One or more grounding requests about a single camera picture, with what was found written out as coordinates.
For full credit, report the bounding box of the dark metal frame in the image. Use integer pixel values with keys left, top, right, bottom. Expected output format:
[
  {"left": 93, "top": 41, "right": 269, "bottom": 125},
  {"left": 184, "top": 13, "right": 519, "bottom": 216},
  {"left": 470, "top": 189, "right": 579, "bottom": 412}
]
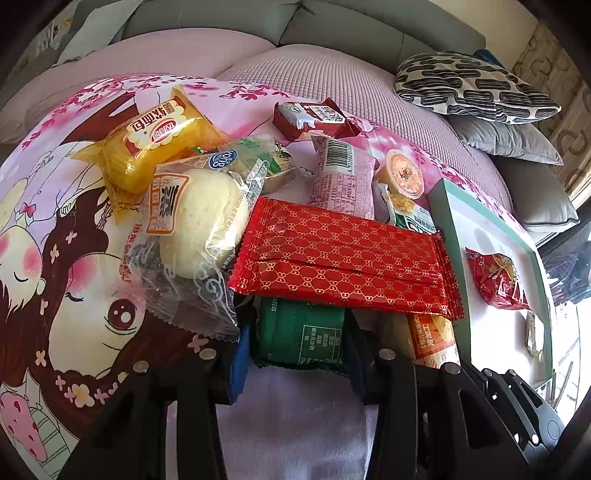
[{"left": 540, "top": 240, "right": 591, "bottom": 306}]

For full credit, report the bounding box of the black white patterned pillow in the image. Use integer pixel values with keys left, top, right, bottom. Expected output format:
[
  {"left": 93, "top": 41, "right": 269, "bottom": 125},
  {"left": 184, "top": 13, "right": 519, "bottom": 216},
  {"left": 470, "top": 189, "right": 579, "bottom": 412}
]
[{"left": 394, "top": 52, "right": 563, "bottom": 125}]

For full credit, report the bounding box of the teal cardboard tray box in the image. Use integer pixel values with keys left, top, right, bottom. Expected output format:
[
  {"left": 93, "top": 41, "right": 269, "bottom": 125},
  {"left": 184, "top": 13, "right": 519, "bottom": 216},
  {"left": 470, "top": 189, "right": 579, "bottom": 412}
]
[{"left": 427, "top": 178, "right": 555, "bottom": 389}]

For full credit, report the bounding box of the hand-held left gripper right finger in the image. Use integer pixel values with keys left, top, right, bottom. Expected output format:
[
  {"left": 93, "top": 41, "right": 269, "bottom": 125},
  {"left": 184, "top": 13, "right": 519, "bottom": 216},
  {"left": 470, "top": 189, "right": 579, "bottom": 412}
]
[{"left": 344, "top": 309, "right": 522, "bottom": 480}]

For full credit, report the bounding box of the yellow bread packet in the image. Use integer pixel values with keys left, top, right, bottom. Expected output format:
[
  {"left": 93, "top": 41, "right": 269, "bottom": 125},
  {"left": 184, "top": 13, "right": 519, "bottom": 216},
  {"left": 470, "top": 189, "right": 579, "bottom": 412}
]
[{"left": 71, "top": 85, "right": 229, "bottom": 224}]

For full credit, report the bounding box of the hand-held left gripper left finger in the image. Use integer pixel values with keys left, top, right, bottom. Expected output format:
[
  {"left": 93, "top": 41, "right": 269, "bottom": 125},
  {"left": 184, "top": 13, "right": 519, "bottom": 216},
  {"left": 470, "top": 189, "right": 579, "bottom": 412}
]
[{"left": 58, "top": 323, "right": 252, "bottom": 480}]

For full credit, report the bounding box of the pink snack packet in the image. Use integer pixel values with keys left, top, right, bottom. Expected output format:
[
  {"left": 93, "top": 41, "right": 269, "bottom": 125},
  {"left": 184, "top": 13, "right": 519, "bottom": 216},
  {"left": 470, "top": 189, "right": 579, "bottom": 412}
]
[{"left": 308, "top": 134, "right": 378, "bottom": 221}]

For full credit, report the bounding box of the dark red snack packet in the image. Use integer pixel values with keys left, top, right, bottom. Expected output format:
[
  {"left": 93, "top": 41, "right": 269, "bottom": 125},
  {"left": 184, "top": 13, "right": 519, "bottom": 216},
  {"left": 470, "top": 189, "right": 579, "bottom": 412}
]
[{"left": 271, "top": 99, "right": 362, "bottom": 141}]

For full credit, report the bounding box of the pale grey cushion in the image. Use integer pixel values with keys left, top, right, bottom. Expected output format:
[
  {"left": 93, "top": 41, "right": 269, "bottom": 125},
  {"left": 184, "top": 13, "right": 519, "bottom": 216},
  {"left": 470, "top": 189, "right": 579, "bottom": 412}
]
[{"left": 55, "top": 0, "right": 146, "bottom": 65}]

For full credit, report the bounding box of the small red crinkled packet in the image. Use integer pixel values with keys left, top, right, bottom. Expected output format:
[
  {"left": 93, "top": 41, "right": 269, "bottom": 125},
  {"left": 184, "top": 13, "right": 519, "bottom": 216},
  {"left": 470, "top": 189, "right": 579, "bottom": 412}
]
[{"left": 465, "top": 247, "right": 532, "bottom": 311}]

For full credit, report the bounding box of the pink cartoon printed blanket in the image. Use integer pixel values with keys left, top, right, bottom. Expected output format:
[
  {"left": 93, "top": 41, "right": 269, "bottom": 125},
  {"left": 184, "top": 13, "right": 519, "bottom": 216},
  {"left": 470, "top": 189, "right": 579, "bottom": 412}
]
[{"left": 0, "top": 76, "right": 525, "bottom": 480}]

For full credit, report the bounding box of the clear steamed bun packet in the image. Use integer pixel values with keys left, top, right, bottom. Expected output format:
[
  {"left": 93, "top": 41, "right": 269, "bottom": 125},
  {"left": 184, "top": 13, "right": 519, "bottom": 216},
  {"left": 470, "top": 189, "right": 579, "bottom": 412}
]
[{"left": 122, "top": 154, "right": 271, "bottom": 344}]

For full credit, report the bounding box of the grey sofa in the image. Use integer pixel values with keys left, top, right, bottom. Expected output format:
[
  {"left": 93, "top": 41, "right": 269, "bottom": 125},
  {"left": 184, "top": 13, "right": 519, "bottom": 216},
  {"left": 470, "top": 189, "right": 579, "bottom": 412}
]
[{"left": 0, "top": 0, "right": 581, "bottom": 232}]

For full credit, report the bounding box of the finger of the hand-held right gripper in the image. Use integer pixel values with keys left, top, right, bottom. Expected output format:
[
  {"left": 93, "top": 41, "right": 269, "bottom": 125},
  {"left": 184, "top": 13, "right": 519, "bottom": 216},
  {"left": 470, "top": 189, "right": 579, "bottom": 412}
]
[{"left": 475, "top": 367, "right": 568, "bottom": 462}]

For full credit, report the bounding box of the orange snack packet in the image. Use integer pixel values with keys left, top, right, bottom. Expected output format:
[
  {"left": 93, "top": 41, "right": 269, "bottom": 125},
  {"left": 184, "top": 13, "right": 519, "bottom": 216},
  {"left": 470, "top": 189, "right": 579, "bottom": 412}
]
[{"left": 381, "top": 313, "right": 462, "bottom": 370}]

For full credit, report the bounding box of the grey pillow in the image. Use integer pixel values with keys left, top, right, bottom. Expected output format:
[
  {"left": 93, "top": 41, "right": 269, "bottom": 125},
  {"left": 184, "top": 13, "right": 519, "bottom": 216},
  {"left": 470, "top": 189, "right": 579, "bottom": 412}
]
[{"left": 445, "top": 113, "right": 565, "bottom": 166}]

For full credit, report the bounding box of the pink waffle sofa cover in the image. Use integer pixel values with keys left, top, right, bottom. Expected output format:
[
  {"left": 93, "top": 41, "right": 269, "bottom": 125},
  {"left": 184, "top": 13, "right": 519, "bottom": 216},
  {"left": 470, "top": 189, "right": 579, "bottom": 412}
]
[{"left": 0, "top": 32, "right": 514, "bottom": 210}]

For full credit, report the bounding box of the red gold-patterned packet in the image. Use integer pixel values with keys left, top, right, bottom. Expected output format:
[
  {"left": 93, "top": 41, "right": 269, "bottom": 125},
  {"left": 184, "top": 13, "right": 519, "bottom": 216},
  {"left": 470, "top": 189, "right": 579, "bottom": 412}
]
[{"left": 227, "top": 196, "right": 465, "bottom": 322}]

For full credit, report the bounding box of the beige patterned curtain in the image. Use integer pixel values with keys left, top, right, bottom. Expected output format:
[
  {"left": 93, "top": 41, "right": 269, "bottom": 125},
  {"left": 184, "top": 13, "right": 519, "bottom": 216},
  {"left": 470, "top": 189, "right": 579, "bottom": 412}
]
[{"left": 512, "top": 22, "right": 591, "bottom": 197}]

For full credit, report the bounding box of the orange jelly cup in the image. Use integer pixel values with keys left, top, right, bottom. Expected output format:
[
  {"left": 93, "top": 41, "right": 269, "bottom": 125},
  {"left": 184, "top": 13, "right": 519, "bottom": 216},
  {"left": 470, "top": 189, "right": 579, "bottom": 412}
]
[{"left": 375, "top": 148, "right": 426, "bottom": 200}]

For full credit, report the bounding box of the green snack packet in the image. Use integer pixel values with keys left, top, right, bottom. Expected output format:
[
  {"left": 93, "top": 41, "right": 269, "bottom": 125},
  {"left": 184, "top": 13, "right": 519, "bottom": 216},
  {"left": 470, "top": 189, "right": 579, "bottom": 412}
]
[{"left": 250, "top": 296, "right": 348, "bottom": 376}]

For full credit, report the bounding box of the small green white packet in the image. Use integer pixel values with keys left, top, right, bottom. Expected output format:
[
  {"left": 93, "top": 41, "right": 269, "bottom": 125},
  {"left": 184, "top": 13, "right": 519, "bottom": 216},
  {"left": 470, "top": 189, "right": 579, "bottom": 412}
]
[{"left": 378, "top": 181, "right": 437, "bottom": 236}]

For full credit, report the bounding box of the green-edged round cookie packet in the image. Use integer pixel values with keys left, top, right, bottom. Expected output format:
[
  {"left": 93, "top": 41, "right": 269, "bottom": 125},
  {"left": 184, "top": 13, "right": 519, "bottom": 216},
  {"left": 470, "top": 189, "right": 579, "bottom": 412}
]
[{"left": 194, "top": 133, "right": 303, "bottom": 195}]

